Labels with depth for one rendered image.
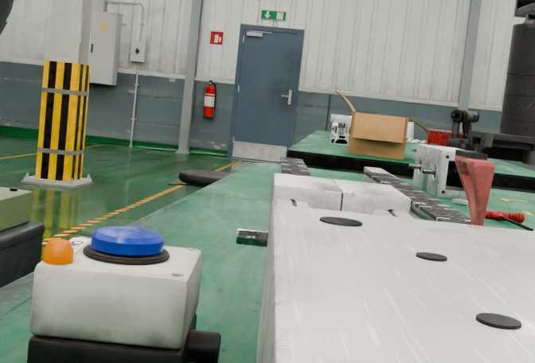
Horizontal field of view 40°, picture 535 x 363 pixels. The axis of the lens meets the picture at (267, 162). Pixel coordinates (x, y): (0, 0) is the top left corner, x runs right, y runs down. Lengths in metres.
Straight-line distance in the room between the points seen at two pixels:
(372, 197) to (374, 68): 10.94
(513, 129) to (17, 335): 0.47
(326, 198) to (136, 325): 0.20
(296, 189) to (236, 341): 0.12
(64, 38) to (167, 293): 6.50
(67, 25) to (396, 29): 6.03
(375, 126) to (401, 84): 8.89
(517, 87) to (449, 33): 10.86
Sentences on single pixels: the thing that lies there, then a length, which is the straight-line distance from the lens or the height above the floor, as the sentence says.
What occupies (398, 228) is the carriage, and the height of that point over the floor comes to 0.90.
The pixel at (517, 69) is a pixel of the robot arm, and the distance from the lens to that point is 0.73.
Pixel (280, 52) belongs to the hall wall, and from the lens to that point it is 11.51.
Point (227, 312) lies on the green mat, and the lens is 0.54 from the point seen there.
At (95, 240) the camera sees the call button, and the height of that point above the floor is 0.85.
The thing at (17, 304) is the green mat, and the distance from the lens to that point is 0.54.
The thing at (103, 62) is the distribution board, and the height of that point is 1.29.
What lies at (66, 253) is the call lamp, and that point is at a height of 0.85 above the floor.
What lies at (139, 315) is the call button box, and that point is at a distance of 0.39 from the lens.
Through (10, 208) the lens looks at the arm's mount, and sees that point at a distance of 0.79.
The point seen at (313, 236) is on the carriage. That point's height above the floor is 0.90.
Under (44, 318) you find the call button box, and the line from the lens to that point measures 0.40.
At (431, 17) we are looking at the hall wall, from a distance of 11.58.
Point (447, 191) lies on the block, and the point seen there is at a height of 0.79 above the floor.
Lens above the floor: 0.93
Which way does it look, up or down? 5 degrees down
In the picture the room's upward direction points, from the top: 6 degrees clockwise
